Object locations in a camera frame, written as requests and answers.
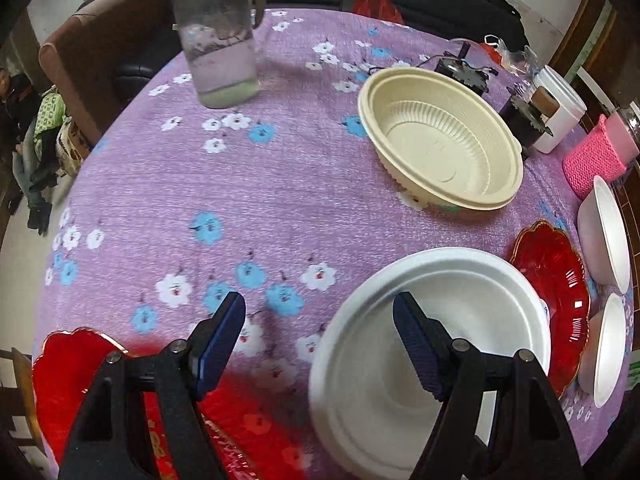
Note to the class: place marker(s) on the wooden chair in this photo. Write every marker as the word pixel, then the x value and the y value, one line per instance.
pixel 20 410

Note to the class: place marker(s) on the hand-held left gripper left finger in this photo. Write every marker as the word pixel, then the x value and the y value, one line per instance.
pixel 220 345

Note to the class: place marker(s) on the brown armchair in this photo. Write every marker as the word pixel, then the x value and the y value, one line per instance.
pixel 75 60

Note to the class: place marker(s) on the small white bowl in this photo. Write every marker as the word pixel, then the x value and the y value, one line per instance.
pixel 607 350
pixel 612 230

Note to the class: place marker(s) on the clear water bottle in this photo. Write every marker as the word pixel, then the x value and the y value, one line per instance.
pixel 220 35

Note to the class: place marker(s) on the pink knit-sleeved bottle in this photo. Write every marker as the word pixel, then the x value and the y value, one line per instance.
pixel 595 160

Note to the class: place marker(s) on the beige plastic bowl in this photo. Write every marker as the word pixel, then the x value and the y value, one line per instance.
pixel 440 140

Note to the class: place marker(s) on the dark jar with cork lid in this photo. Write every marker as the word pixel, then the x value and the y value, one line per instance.
pixel 520 120

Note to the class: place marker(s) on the white plastic jar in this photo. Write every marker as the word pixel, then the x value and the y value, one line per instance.
pixel 565 105

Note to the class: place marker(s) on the black round device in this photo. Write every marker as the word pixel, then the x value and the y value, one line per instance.
pixel 450 67

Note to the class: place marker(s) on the red plastic bag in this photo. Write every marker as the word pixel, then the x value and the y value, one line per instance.
pixel 372 5

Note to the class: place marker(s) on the red glass plate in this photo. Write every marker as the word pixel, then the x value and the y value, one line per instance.
pixel 550 280
pixel 60 375

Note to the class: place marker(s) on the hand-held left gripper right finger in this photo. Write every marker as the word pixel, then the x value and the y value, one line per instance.
pixel 417 345

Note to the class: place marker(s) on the large white foam bowl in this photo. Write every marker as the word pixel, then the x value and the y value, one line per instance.
pixel 475 300

